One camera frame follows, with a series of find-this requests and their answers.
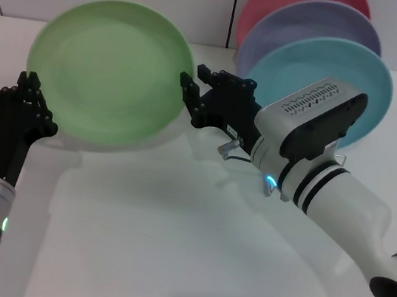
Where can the blue plate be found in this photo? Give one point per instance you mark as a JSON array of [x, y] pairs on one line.
[[309, 60]]

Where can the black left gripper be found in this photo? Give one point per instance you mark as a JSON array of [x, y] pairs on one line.
[[1, 141]]

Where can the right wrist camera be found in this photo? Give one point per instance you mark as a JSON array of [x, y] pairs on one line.
[[302, 104]]

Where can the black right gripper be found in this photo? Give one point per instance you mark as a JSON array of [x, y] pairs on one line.
[[230, 112]]

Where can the green plate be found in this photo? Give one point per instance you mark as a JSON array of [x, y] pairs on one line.
[[109, 71]]

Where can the purple plate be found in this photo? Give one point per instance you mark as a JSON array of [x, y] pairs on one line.
[[314, 24]]

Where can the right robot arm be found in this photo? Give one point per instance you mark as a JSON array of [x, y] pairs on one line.
[[347, 204]]

